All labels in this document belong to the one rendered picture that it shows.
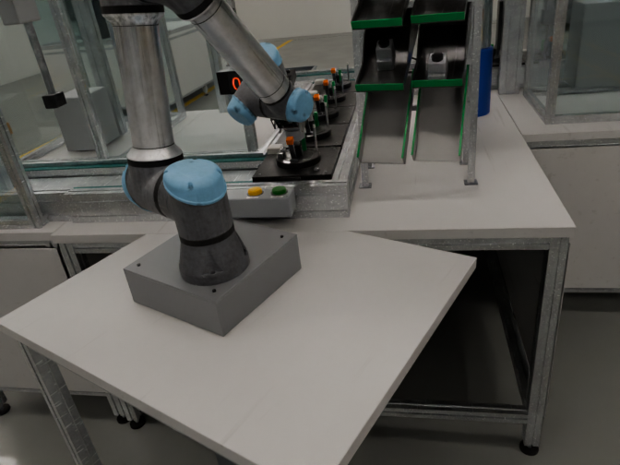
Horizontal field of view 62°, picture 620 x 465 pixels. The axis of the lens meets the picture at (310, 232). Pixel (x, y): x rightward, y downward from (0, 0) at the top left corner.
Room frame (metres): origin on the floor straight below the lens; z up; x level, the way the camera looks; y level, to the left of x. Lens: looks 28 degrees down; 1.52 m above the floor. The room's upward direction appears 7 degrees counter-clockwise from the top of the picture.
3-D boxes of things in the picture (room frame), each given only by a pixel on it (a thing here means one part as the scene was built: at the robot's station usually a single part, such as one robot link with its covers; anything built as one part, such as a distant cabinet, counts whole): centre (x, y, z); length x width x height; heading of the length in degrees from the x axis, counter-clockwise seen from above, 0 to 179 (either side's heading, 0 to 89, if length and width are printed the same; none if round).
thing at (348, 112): (2.01, -0.10, 1.01); 0.24 x 0.24 x 0.13; 77
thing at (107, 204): (1.44, 0.31, 0.91); 0.89 x 0.06 x 0.11; 77
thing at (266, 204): (1.33, 0.14, 0.93); 0.21 x 0.07 x 0.06; 77
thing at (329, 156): (1.52, 0.01, 0.96); 0.24 x 0.24 x 0.02; 77
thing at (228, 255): (0.97, 0.22, 1.00); 0.15 x 0.15 x 0.10
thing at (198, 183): (0.97, 0.22, 1.12); 0.13 x 0.12 x 0.14; 46
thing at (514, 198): (1.96, -0.09, 0.85); 1.50 x 1.41 x 0.03; 77
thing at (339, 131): (1.77, -0.05, 1.01); 0.24 x 0.24 x 0.13; 77
